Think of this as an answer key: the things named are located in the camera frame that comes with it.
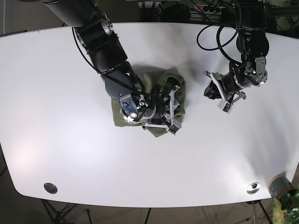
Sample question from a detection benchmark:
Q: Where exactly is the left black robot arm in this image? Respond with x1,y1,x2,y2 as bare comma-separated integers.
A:
204,0,269,104

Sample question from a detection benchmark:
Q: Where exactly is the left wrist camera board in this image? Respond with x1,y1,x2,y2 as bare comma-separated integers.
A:
218,99,234,114

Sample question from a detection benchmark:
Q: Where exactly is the green potted plant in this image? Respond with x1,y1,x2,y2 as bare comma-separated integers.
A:
272,189,299,224

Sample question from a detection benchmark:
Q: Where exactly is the right silver table grommet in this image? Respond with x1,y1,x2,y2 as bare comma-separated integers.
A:
247,182,261,195

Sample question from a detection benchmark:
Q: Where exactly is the grey plant pot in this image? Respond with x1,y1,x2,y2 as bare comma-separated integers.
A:
267,173,297,200

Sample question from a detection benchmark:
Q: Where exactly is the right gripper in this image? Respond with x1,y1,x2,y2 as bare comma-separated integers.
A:
142,85,181,130

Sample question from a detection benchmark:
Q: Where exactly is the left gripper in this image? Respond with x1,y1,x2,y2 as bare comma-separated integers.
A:
203,70,246,104

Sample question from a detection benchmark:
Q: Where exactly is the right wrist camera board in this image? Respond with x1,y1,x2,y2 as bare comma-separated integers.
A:
166,123,181,135

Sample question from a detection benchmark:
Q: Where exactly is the olive green T-shirt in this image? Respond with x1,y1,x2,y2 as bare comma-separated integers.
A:
111,71,186,137

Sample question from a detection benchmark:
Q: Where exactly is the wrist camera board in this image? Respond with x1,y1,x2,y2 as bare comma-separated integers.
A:
218,99,234,114
166,123,181,135

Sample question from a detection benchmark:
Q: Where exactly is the black table leg frame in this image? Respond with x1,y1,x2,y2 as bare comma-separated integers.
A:
41,199,78,224

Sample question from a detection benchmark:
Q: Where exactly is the left silver table grommet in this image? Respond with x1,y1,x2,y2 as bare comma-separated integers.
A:
44,182,57,194

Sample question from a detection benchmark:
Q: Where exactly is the silver table grommet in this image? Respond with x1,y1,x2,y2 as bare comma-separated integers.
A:
44,182,57,194
247,182,261,195

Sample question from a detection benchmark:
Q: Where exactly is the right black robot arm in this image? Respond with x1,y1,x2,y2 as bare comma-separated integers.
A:
43,0,181,134

